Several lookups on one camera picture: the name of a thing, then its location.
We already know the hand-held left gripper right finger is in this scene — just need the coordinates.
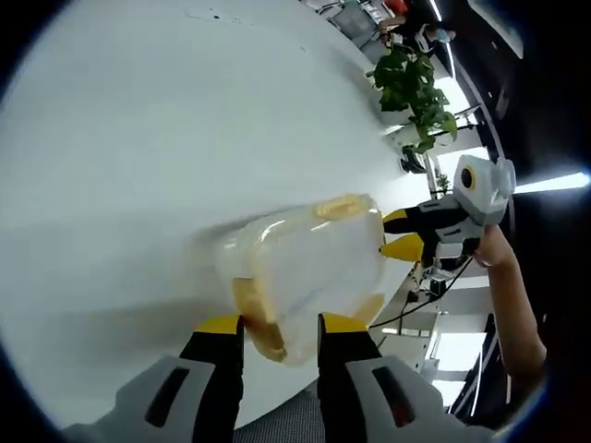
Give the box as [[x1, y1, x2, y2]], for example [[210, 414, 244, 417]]
[[317, 311, 498, 443]]

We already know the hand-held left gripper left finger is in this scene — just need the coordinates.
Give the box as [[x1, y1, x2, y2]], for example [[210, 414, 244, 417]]
[[63, 313, 246, 443]]

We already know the clear plastic food container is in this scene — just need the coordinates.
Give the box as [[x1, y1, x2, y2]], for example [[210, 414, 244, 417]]
[[215, 192, 387, 368]]

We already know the person's right hand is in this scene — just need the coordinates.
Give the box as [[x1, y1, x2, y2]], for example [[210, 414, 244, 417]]
[[474, 225, 510, 269]]

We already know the green potted plant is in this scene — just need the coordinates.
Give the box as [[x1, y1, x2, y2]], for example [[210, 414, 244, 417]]
[[370, 47, 459, 174]]

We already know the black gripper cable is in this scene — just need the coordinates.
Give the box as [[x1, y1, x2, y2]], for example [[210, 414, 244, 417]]
[[368, 255, 475, 330]]

